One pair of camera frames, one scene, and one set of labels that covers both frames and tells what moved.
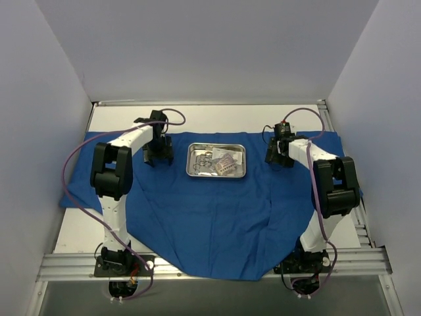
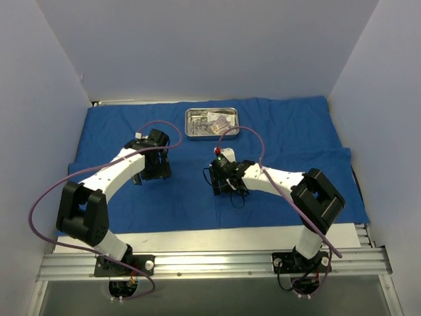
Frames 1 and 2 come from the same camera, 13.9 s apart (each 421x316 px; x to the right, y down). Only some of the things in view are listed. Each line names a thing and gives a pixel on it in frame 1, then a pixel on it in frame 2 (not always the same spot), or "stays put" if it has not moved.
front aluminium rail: x=78 y=265 stays put
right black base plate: x=298 y=261 stays put
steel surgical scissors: x=204 y=160 -> x=201 y=123
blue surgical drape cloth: x=223 y=228 -> x=293 y=134
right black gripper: x=276 y=155 -> x=219 y=185
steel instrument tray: x=193 y=148 -> x=210 y=123
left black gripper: x=158 y=152 -> x=156 y=169
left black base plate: x=137 y=267 stays put
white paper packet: x=217 y=153 -> x=212 y=116
